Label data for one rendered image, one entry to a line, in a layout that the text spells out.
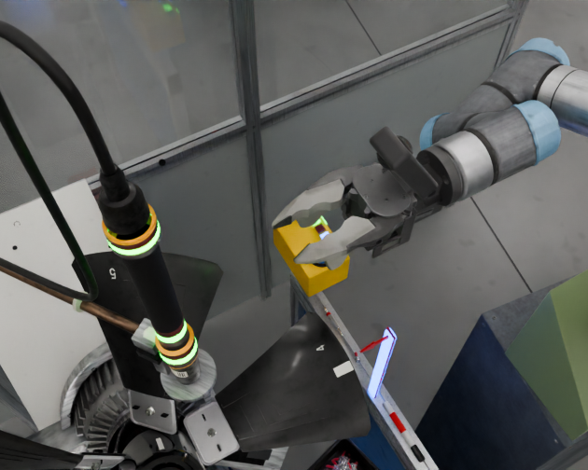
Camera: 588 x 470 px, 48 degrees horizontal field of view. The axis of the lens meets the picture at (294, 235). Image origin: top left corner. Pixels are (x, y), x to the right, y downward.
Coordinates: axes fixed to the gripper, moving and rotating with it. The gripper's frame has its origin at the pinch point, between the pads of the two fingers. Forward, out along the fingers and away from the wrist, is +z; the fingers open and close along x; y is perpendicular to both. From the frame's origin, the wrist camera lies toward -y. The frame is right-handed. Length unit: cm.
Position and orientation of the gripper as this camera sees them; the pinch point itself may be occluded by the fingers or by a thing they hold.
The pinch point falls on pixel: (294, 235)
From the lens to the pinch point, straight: 71.3
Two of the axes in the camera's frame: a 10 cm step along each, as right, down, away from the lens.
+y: 0.0, 5.3, 8.5
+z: -8.7, 4.1, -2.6
